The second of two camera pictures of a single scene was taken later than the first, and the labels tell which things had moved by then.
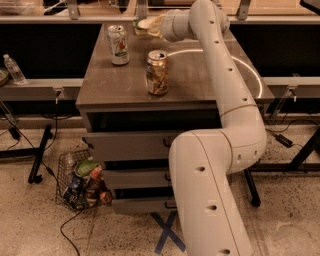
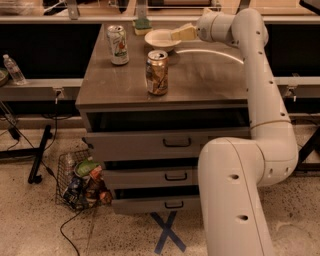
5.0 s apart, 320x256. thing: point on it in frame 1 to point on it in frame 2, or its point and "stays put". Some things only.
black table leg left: [34, 178] stays put
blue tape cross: [167, 232] stays put
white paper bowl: [147, 23] to [161, 40]
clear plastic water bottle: [14, 70] stays put
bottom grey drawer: [141, 206] stays put
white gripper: [167, 27] to [204, 29]
